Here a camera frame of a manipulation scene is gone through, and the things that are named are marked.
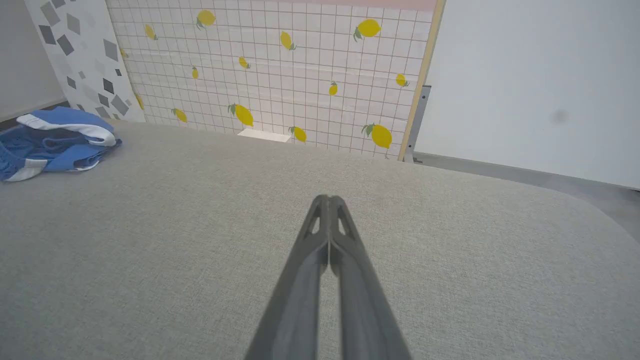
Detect blue and white shorts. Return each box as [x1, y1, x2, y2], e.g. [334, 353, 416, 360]
[0, 106, 123, 182]

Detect grey diamond pattern panel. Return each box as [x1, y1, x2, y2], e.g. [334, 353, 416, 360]
[24, 0, 146, 124]

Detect grey metal bracket post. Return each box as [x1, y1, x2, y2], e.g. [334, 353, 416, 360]
[403, 85, 432, 164]

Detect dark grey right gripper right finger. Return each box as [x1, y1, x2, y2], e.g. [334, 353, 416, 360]
[330, 195, 412, 360]

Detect grey fabric sofa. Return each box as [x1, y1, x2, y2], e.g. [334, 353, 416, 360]
[0, 119, 640, 360]

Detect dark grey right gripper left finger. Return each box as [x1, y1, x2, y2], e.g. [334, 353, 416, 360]
[245, 194, 330, 360]

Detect small white box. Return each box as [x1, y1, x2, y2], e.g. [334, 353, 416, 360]
[236, 128, 292, 144]

